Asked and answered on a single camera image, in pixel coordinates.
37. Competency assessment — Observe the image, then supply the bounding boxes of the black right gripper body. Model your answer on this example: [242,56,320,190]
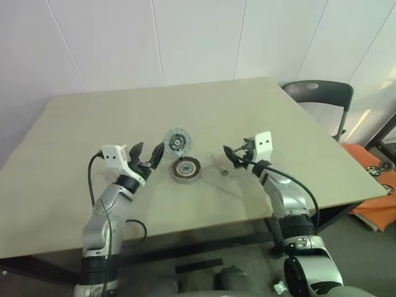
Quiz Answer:
[236,150,256,170]

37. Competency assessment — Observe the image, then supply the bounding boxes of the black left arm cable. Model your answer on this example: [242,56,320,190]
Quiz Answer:
[87,150,148,297]

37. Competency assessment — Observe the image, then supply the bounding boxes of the round grey motor lid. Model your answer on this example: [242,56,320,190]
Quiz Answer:
[163,126,192,155]

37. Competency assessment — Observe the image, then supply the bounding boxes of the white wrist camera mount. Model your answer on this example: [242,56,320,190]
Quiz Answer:
[247,131,273,176]
[101,144,146,188]

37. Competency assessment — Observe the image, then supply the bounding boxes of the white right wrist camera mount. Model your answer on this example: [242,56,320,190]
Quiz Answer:
[247,131,273,176]

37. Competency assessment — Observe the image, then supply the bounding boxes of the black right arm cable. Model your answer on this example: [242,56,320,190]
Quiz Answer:
[236,157,319,233]

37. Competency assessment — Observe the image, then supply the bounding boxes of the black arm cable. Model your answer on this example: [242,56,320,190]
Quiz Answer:
[236,157,319,233]
[87,150,148,297]

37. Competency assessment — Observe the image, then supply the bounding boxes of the black metal shelf frame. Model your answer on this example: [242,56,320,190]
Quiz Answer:
[366,113,396,152]

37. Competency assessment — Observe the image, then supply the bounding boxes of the black folding chair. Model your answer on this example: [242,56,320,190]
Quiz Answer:
[281,80,355,143]

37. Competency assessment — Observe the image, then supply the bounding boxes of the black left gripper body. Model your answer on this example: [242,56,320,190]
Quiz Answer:
[131,160,154,182]

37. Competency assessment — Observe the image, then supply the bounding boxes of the silver motor housing copper windings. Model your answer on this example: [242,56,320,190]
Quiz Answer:
[169,156,202,184]

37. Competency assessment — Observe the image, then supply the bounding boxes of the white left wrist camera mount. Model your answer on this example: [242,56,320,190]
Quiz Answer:
[101,144,146,188]

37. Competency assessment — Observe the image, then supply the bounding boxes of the flat white board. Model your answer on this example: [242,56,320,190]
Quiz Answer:
[355,212,380,231]

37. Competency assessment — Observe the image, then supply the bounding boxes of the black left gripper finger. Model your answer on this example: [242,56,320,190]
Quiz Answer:
[150,142,166,170]
[129,141,145,165]

